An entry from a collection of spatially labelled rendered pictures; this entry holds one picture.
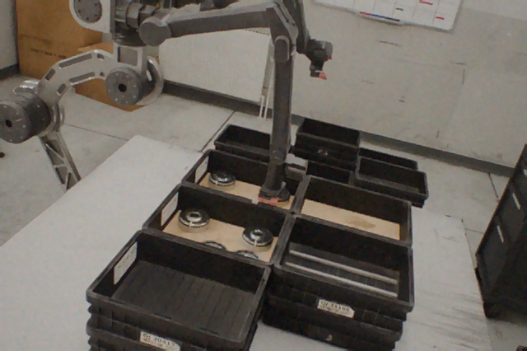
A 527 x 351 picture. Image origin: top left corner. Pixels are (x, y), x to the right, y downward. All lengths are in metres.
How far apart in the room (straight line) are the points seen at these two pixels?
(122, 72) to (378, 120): 3.21
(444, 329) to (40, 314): 1.23
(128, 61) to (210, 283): 0.87
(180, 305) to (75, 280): 0.41
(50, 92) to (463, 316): 1.77
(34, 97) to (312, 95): 2.98
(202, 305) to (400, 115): 3.58
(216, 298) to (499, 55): 3.67
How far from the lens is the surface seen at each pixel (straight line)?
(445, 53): 4.61
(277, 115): 1.56
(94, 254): 1.79
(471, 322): 1.89
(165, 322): 1.25
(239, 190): 1.94
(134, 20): 1.58
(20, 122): 2.19
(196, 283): 1.49
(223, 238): 1.67
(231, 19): 1.46
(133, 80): 1.89
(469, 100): 4.74
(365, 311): 1.49
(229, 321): 1.40
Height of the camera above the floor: 1.81
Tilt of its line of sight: 28 degrees down
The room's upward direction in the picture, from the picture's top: 11 degrees clockwise
